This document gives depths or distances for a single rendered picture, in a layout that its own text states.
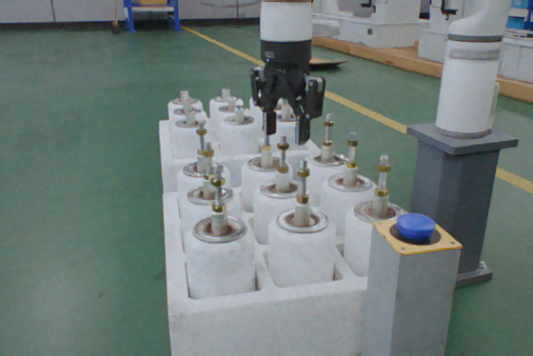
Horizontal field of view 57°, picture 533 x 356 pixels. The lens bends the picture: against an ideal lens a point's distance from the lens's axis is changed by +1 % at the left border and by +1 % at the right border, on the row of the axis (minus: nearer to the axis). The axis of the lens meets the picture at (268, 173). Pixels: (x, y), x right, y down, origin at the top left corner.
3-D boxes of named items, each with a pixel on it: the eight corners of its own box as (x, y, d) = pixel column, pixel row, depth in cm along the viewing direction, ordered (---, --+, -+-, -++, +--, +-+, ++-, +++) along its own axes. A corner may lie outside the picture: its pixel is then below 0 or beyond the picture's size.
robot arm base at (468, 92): (463, 123, 99) (477, 35, 92) (497, 135, 91) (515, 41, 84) (424, 128, 96) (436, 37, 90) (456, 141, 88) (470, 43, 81)
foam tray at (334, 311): (343, 249, 111) (347, 176, 104) (434, 376, 75) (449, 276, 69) (169, 270, 103) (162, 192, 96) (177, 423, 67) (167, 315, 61)
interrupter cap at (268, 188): (259, 201, 76) (259, 196, 76) (260, 182, 83) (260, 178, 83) (306, 201, 76) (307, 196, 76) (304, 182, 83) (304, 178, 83)
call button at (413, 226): (422, 227, 55) (424, 210, 54) (441, 244, 51) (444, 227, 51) (388, 230, 54) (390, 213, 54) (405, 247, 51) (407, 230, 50)
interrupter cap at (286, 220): (273, 234, 66) (273, 229, 66) (278, 210, 73) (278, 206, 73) (329, 237, 65) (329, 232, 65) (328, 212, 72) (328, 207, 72)
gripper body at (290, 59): (246, 33, 71) (248, 96, 74) (288, 37, 65) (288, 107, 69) (283, 29, 76) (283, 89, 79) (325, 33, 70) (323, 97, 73)
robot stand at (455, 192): (445, 244, 113) (464, 118, 102) (493, 278, 100) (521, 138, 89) (391, 255, 108) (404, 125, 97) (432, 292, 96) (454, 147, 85)
